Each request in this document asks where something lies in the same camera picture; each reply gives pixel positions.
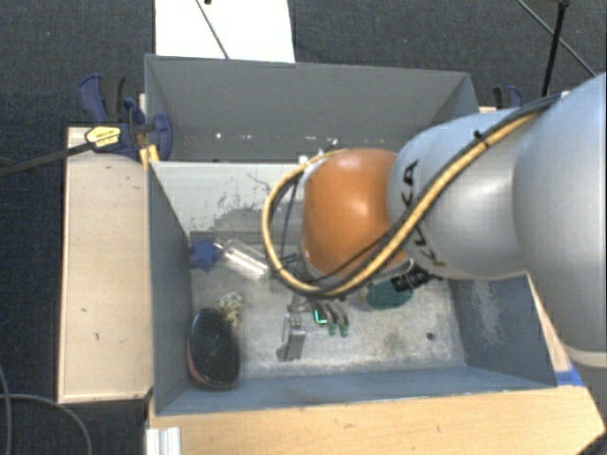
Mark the black cylinder on white bracket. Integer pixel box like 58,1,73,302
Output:
389,259,445,296

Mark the clear plastic bottle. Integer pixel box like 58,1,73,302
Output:
221,238,270,280

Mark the teal round thing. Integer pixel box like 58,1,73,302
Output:
365,281,415,311

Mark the black oval case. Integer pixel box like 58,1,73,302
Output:
187,306,242,390

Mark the pale speckled small lump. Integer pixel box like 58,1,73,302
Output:
217,291,247,325

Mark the grey metal bin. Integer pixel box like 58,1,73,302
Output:
143,53,560,417

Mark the pale wood flat board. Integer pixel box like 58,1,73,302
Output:
56,127,155,404

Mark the blue lumpy thing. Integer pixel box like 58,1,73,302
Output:
189,238,223,273

